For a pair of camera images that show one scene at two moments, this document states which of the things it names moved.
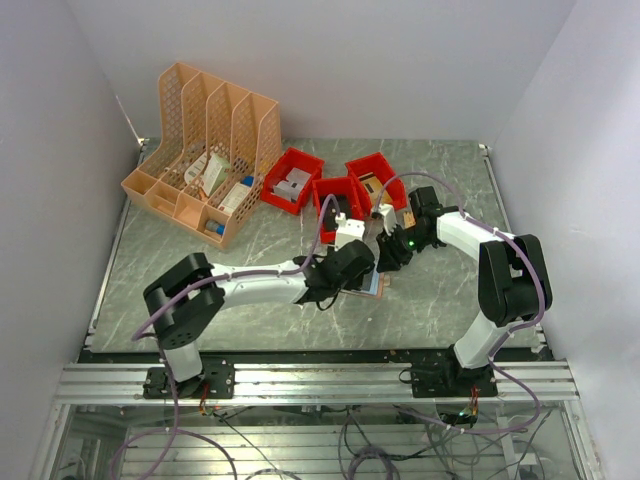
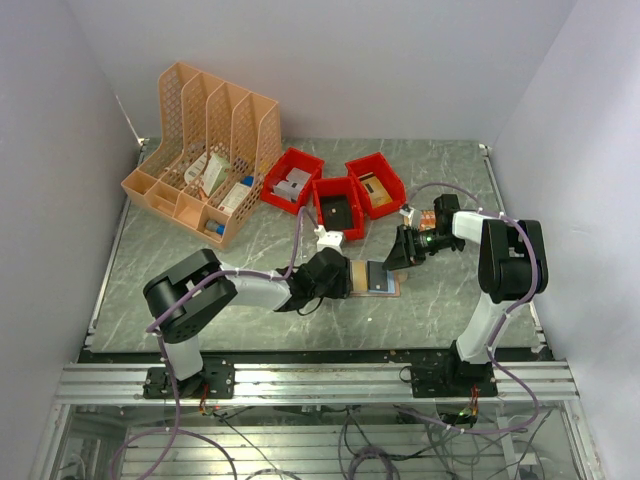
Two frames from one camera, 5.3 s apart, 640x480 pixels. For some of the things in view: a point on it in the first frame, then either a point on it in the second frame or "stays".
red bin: x=350 y=199 stays
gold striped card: x=374 y=187 stays
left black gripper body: x=354 y=285 → x=339 y=288
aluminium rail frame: x=520 y=384 stays
